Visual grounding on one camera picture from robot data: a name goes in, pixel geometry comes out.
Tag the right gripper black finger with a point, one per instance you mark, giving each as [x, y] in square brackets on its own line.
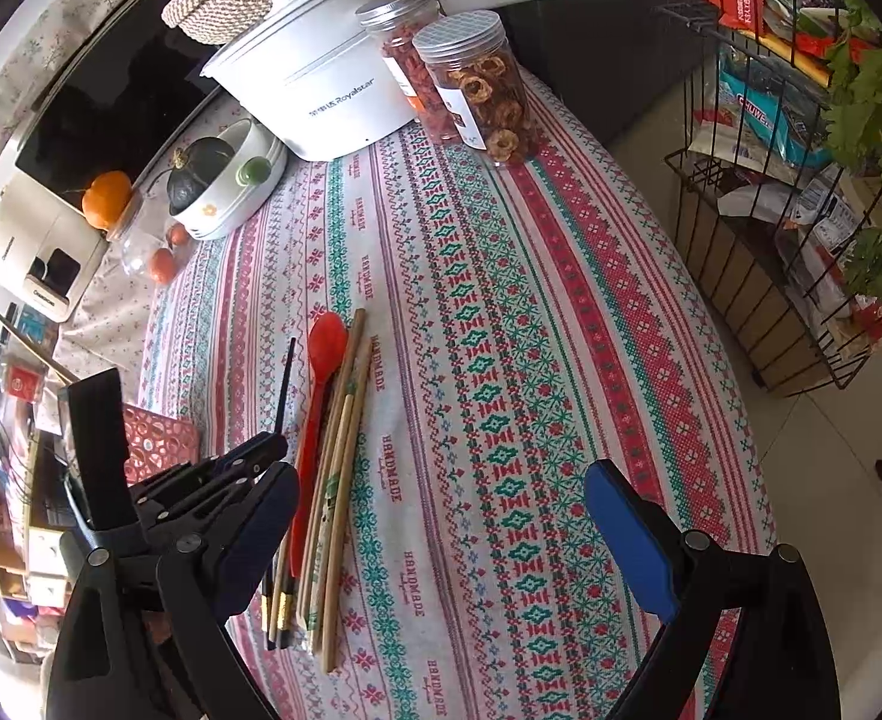
[248, 536]

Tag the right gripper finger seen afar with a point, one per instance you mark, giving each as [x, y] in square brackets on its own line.
[97, 451]

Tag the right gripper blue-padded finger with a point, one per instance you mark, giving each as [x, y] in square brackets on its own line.
[642, 539]

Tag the curved wooden chopstick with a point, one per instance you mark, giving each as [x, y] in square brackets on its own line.
[286, 597]

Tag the printed bamboo chopstick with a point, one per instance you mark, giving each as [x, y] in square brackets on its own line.
[332, 502]

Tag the black chopstick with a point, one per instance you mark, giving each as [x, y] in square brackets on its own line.
[268, 579]

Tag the light wooden chopstick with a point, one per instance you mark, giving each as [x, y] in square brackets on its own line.
[328, 648]

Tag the red plastic spoon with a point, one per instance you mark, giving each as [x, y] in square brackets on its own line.
[327, 341]

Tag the floral white cloth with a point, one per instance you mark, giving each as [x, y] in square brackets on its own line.
[109, 327]

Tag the pink lattice utensil basket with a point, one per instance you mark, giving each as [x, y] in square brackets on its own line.
[156, 442]

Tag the cream air fryer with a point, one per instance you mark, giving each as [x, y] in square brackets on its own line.
[49, 253]

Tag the glass jar with wooden lid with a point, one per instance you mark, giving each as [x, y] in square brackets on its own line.
[148, 243]

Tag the orange tangerine on jar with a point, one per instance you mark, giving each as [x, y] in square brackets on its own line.
[106, 199]

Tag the striped patterned tablecloth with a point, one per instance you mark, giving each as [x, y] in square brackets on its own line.
[526, 322]

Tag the dark green squash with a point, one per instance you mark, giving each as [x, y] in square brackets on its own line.
[194, 170]

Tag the black microwave oven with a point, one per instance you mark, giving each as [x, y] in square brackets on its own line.
[112, 104]

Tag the white electric cooking pot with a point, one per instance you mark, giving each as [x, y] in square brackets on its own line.
[314, 77]

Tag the jar of red dried fruit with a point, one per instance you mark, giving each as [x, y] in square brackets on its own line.
[392, 24]

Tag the jar of dried fruit rings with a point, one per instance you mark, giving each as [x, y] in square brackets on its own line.
[471, 63]

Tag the green leafy vegetables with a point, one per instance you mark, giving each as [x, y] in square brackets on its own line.
[876, 127]

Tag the white pan with green handle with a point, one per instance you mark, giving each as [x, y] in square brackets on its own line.
[242, 188]

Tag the black wire rack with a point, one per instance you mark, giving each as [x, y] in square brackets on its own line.
[767, 217]

